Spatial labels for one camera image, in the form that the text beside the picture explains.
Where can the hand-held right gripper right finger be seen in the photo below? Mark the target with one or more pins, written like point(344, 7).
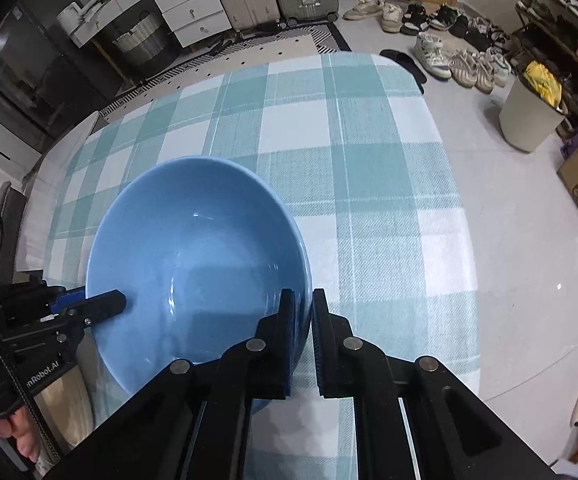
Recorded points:
point(334, 340)

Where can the yellow bag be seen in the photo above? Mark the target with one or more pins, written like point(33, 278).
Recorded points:
point(541, 80)

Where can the white trash bin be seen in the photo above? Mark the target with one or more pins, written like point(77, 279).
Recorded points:
point(524, 120)

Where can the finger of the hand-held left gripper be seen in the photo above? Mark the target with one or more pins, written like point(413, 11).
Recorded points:
point(109, 304)
point(66, 304)

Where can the white dresser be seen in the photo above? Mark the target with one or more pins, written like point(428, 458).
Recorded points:
point(189, 5)

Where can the grey fridge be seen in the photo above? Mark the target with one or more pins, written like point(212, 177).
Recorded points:
point(34, 35)

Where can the person's left hand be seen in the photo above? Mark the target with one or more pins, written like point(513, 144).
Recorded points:
point(14, 430)

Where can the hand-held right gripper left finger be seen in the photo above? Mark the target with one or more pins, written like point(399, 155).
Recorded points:
point(281, 340)

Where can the black white patterned rug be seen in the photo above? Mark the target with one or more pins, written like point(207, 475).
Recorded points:
point(249, 50)

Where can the grey cushioned chair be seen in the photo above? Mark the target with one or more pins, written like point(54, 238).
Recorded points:
point(11, 220)

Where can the teal checked tablecloth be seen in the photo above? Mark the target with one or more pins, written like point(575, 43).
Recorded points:
point(369, 210)

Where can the row of floor shoes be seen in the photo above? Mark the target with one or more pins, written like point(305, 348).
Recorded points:
point(464, 67)

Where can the blue bowl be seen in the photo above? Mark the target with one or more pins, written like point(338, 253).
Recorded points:
point(194, 260)

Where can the cream plate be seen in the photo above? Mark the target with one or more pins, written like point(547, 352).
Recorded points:
point(64, 405)

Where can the white electric kettle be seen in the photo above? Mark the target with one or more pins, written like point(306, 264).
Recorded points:
point(71, 17)

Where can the woven laundry basket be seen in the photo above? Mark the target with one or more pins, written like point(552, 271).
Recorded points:
point(141, 40)

